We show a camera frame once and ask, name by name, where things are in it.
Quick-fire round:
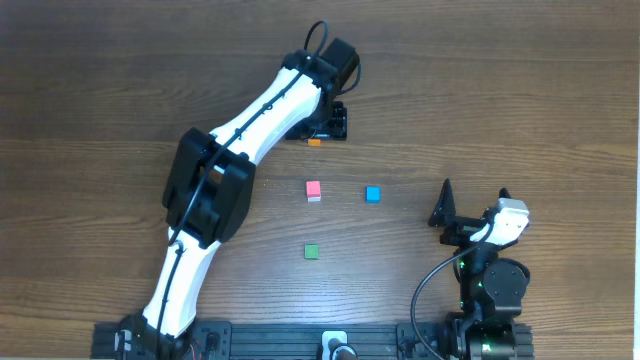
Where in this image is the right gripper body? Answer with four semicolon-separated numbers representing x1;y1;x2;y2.
439;215;489;246

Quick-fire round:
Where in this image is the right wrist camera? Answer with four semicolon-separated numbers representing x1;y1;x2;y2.
482;197;530;246

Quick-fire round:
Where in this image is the mounting rail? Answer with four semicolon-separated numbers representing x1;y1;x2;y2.
91;319;535;360

